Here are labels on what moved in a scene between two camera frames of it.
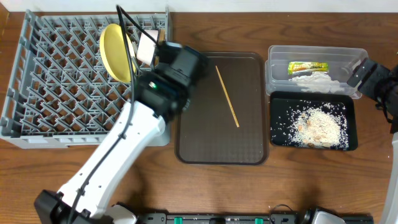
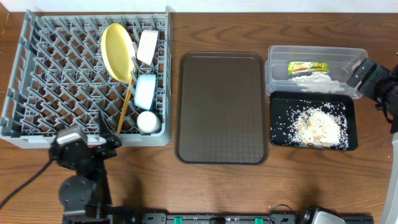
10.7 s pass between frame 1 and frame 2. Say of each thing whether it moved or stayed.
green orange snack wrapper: stayed
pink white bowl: stayed
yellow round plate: stayed
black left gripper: moved
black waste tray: stayed
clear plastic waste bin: stayed
